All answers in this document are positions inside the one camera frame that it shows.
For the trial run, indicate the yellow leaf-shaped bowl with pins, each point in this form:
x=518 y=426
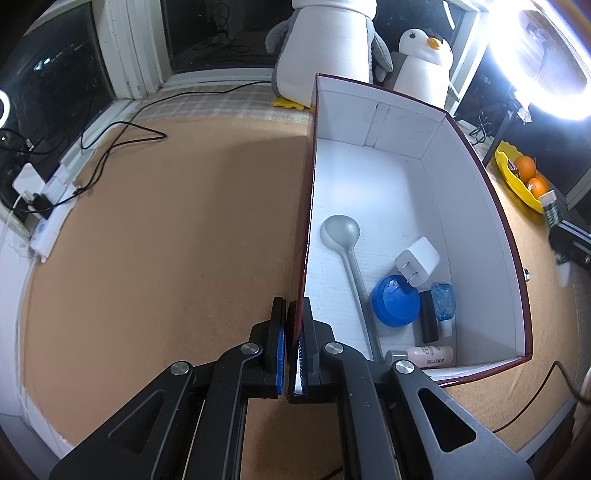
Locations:
x=505 y=166

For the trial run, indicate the pink bottle with grey cap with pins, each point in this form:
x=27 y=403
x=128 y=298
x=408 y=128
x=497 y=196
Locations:
x=429 y=355

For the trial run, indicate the white charger plug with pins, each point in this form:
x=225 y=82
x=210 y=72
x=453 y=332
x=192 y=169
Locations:
x=420 y=258

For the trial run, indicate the grey plastic spoon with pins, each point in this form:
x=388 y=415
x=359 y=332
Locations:
x=341 y=230

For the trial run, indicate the small penguin plush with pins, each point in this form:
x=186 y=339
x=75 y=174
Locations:
x=420 y=69

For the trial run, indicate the checked cloth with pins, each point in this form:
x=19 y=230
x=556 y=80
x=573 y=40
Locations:
x=221 y=104

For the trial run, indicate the white window frame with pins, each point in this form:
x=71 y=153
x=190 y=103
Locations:
x=124 y=46

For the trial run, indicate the crumpled white paper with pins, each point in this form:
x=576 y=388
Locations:
x=524 y=114

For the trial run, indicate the red box with white inside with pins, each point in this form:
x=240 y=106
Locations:
x=392 y=184

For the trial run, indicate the white power strip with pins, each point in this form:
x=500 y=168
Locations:
x=44 y=230

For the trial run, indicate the white power adapter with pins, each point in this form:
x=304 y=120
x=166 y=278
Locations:
x=28 y=177

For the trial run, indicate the black plug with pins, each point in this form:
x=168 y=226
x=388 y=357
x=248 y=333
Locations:
x=41 y=205

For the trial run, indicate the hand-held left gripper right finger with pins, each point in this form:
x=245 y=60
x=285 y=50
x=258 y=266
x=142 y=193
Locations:
x=301 y=360

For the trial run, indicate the orange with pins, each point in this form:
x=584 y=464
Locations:
x=525 y=167
x=539 y=187

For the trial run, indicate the black light stand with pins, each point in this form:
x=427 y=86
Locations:
x=501 y=124

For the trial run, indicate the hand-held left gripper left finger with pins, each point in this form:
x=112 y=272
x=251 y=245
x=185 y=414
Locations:
x=278 y=360

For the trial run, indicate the large penguin plush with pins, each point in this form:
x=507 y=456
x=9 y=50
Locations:
x=323 y=46

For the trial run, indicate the beige felt mat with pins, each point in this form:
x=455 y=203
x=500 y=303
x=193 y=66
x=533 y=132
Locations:
x=184 y=230

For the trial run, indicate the blue round lid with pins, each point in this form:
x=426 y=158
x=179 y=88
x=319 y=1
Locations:
x=392 y=300

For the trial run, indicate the small blue bottle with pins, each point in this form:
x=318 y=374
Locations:
x=443 y=302

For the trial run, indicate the black cylinder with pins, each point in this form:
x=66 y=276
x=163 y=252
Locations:
x=428 y=318

